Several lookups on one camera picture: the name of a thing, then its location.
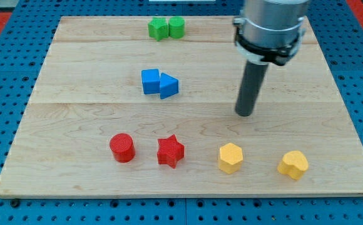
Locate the blue triangle block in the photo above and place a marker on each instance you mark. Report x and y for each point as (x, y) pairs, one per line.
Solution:
(169, 86)

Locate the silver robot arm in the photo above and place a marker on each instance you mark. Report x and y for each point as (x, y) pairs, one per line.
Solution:
(270, 31)

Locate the blue cube block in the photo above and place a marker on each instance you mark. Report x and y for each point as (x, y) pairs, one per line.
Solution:
(150, 79)

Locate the red cylinder block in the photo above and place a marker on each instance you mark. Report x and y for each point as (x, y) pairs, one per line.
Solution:
(122, 147)

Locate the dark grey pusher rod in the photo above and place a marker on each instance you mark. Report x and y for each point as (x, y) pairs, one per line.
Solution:
(249, 89)

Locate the wooden board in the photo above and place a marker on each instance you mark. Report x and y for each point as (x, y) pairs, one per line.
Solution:
(89, 89)

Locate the green cylinder block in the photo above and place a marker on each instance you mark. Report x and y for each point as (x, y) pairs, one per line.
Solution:
(176, 26)

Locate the yellow heart block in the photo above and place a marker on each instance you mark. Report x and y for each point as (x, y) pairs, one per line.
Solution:
(293, 164)

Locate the red star block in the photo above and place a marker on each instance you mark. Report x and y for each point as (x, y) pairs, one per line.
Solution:
(170, 151)

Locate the green star block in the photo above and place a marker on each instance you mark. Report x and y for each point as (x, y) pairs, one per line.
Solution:
(158, 28)

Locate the yellow hexagon block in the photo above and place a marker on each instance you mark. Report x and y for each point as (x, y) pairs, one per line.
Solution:
(230, 158)

